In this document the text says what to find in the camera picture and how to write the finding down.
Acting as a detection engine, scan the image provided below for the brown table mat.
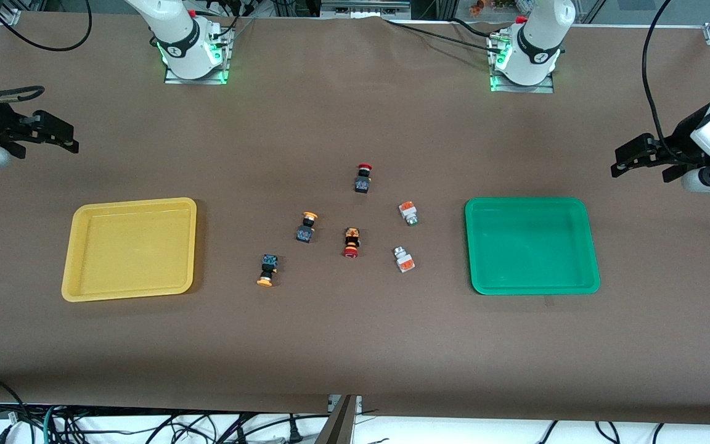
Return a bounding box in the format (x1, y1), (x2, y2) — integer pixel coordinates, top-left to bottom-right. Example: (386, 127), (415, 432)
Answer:
(0, 12), (710, 426)

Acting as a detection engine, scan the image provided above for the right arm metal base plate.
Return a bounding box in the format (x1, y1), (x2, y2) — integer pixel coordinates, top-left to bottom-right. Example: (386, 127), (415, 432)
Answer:
(163, 26), (234, 86)

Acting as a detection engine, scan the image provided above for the black cable on mat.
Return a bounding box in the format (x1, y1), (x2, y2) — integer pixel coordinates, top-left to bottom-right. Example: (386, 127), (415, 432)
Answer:
(383, 17), (516, 54)

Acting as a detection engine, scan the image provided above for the yellow push button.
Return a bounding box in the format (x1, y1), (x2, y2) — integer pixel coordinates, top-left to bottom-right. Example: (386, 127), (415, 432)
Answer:
(296, 212), (319, 244)
(256, 253), (279, 288)

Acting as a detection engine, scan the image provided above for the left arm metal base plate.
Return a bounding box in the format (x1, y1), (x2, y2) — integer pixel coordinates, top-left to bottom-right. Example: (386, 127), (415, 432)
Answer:
(488, 31), (556, 94)

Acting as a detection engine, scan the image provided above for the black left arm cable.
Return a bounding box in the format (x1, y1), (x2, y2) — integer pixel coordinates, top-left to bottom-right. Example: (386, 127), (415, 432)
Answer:
(641, 0), (692, 149)

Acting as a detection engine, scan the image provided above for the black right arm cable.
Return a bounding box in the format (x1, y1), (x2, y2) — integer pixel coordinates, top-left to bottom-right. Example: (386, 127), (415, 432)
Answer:
(0, 0), (94, 54)

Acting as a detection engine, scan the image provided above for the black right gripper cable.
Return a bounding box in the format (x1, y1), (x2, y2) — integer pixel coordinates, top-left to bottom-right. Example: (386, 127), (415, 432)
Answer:
(0, 85), (46, 104)

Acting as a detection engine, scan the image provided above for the teal cable under table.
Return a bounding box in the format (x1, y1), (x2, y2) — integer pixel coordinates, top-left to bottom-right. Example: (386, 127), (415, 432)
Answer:
(43, 404), (63, 444)

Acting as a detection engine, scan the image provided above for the aluminium profile post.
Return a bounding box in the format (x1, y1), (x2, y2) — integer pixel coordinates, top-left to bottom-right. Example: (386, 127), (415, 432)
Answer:
(315, 395), (363, 444)

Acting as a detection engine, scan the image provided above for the yellow plastic tray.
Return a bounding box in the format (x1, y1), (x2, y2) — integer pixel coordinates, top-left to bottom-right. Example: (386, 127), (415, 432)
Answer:
(61, 197), (198, 303)

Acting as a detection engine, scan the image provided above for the green plastic tray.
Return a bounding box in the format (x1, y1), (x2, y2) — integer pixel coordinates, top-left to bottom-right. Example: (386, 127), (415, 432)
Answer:
(465, 197), (601, 295)

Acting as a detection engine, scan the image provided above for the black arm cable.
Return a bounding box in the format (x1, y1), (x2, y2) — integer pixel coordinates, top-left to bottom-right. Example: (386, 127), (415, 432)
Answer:
(0, 0), (94, 54)
(641, 0), (692, 149)

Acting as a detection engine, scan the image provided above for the aluminium frame bar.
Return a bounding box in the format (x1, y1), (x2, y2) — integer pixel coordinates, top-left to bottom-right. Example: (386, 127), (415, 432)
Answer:
(320, 0), (412, 18)

